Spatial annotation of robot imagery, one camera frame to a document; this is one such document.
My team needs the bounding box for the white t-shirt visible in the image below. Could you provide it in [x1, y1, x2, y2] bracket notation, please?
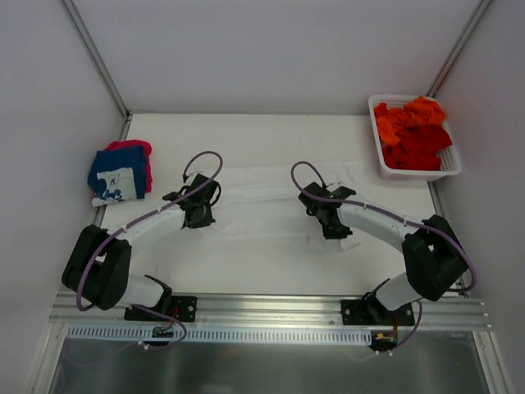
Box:
[202, 166, 368, 253]

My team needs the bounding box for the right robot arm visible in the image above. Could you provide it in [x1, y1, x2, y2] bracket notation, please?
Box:
[299, 182, 469, 326]

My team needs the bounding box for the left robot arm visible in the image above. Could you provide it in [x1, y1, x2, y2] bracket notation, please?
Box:
[62, 173, 221, 321]

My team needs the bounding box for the folded blue printed t-shirt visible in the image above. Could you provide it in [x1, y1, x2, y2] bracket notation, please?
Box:
[87, 151, 138, 207]

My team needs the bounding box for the red t-shirt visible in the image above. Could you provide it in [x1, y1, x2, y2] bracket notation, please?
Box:
[382, 125, 452, 171]

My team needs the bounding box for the orange t-shirt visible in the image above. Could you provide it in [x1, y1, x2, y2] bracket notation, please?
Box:
[373, 96, 446, 145]

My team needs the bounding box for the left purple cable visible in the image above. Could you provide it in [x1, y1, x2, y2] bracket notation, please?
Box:
[61, 150, 225, 367]

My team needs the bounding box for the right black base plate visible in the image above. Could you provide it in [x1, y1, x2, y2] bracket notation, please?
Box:
[340, 300, 415, 327]

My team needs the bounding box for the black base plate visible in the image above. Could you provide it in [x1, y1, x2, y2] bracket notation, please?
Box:
[340, 300, 415, 327]
[124, 295, 198, 323]

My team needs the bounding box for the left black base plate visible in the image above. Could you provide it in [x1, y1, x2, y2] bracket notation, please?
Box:
[124, 295, 198, 323]

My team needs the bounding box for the white slotted cable duct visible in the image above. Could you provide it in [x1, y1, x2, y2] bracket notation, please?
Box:
[67, 324, 372, 346]

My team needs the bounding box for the aluminium mounting rail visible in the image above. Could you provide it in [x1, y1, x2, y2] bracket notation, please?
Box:
[48, 288, 492, 332]

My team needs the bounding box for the right aluminium frame post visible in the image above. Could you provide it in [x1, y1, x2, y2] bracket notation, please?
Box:
[427, 0, 495, 98]

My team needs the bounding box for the aluminium frame post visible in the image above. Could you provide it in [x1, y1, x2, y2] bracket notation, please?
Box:
[427, 0, 495, 98]
[59, 0, 130, 120]

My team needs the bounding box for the left aluminium frame post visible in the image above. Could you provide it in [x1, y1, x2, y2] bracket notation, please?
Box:
[59, 0, 130, 120]

